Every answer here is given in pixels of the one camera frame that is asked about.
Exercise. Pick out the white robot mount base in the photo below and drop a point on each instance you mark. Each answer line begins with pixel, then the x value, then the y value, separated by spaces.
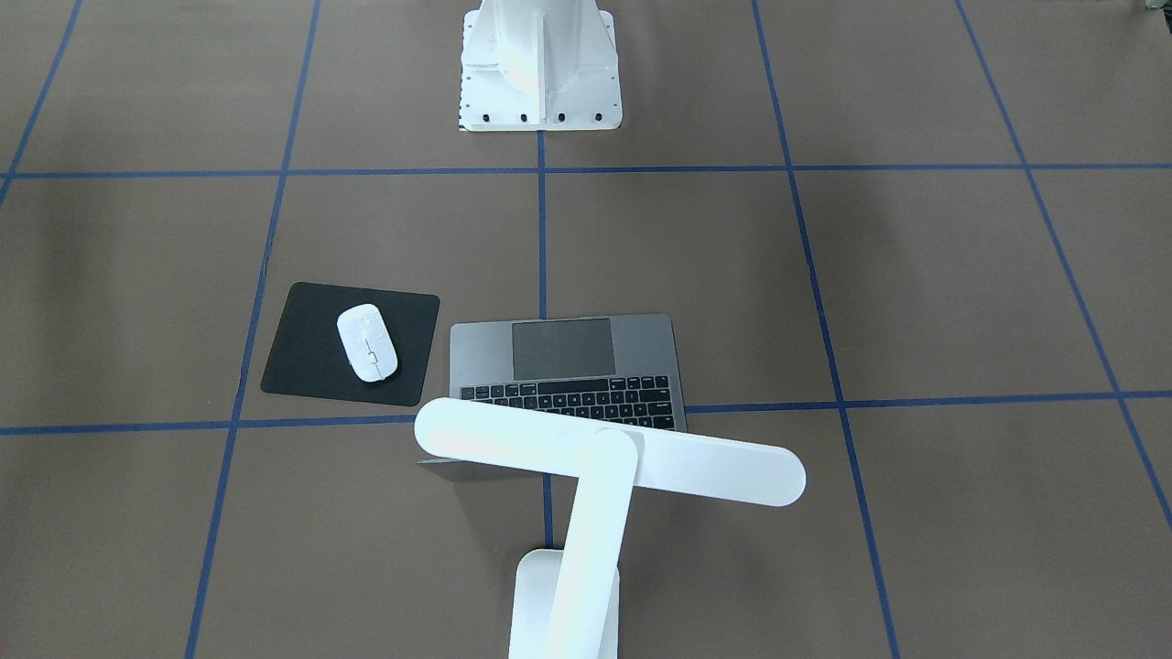
pixel 539 66

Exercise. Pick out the grey laptop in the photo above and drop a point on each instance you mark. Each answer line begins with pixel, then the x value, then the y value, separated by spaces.
pixel 613 368

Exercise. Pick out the black mouse pad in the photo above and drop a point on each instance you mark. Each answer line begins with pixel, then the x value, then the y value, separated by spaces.
pixel 308 358

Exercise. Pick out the white computer mouse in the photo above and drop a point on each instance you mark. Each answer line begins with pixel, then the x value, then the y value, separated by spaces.
pixel 366 341

